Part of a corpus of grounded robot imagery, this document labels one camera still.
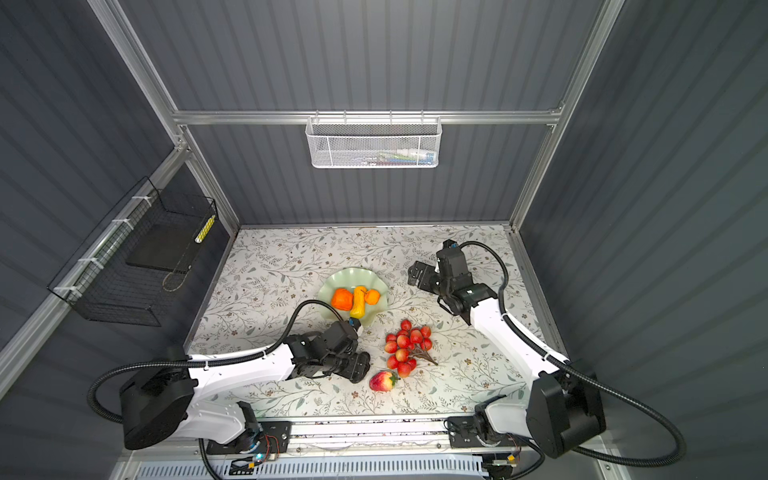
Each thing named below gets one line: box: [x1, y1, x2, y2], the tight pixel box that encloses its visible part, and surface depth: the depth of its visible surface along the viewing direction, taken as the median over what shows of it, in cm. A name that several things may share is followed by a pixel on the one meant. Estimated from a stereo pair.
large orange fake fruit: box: [331, 288, 354, 311], surface depth 96 cm
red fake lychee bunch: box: [384, 320, 439, 378], surface depth 86 cm
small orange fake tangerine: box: [364, 289, 381, 305], surface depth 96 cm
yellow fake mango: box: [350, 286, 367, 319], surface depth 96 cm
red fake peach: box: [369, 371, 397, 393], surface depth 80 cm
